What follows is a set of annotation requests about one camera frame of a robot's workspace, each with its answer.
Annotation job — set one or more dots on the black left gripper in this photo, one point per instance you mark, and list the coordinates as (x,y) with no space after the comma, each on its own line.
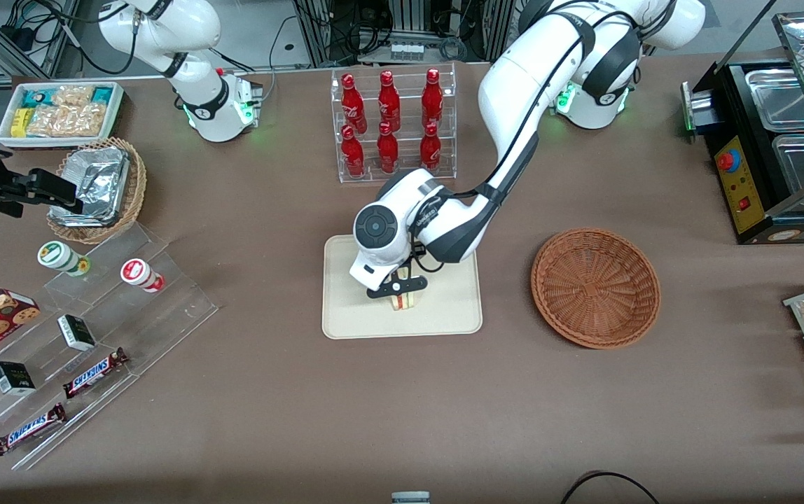
(420,248)

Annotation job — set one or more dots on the plastic-wrapped triangle sandwich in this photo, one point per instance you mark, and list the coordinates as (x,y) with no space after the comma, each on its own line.
(405,302)

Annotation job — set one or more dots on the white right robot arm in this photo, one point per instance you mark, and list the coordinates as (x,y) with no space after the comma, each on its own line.
(202,105)

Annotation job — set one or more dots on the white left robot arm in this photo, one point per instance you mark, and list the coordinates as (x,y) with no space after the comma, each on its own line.
(514,91)

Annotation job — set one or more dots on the beige plastic serving tray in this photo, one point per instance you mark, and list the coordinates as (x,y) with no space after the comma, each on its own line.
(367,315)

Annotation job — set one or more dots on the light wicker basket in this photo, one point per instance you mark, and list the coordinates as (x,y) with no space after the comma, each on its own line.
(134,189)

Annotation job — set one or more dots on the brown round wicker basket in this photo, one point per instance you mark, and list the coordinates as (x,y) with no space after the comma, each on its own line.
(594,290)

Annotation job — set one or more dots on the silver foil food package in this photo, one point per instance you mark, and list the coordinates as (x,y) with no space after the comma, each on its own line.
(97,182)

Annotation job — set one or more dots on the green-lidded cup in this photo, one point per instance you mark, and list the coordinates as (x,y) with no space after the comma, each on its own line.
(55,255)

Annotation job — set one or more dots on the clear rice cracker bag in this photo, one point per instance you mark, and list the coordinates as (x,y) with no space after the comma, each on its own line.
(69,119)

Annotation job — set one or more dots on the white rectangular snack bin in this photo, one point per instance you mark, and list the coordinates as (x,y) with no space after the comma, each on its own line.
(6,136)

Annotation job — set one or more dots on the yellow snack packet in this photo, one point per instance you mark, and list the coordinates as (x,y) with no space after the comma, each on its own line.
(19,122)

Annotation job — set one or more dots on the teal snack packet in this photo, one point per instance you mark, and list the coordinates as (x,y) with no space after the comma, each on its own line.
(39,98)
(102,94)

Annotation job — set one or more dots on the red-lidded cup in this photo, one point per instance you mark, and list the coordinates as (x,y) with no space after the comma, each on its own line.
(137,271)

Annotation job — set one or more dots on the clear acrylic bottle rack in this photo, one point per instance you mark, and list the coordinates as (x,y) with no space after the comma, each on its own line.
(405,175)

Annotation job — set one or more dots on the small black box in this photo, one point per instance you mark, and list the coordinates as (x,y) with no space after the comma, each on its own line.
(13,378)
(76,332)

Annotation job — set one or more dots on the red cola bottle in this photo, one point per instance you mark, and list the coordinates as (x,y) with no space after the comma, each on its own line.
(389,98)
(351,101)
(388,150)
(431,148)
(352,154)
(432,96)

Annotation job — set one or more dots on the clear acrylic stepped display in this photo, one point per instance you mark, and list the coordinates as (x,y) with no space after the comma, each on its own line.
(136,329)

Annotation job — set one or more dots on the Snickers chocolate bar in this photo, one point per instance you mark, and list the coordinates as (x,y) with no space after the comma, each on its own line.
(29,429)
(94,372)

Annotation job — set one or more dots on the grey device edge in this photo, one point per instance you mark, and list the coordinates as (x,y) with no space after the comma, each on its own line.
(410,498)

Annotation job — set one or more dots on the white power strip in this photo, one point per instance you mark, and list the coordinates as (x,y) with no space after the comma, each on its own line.
(407,51)

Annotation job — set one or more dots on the black food warmer machine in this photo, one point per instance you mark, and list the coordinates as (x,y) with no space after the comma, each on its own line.
(745,189)

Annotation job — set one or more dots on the aluminium profile frame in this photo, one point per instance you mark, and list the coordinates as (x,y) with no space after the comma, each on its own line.
(318,31)

